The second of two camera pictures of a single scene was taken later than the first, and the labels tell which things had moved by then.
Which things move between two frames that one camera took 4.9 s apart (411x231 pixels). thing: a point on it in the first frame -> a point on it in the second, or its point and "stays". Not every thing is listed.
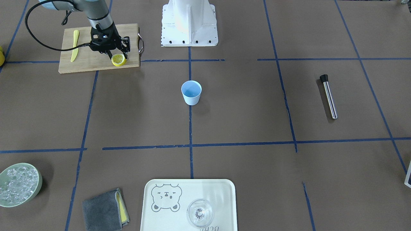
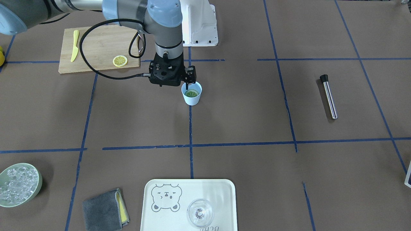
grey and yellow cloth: (105, 212) stays
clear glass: (199, 212) stays
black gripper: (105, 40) -> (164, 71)
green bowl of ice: (20, 183) stays
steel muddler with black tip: (324, 78) stays
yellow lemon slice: (118, 59) -> (191, 93)
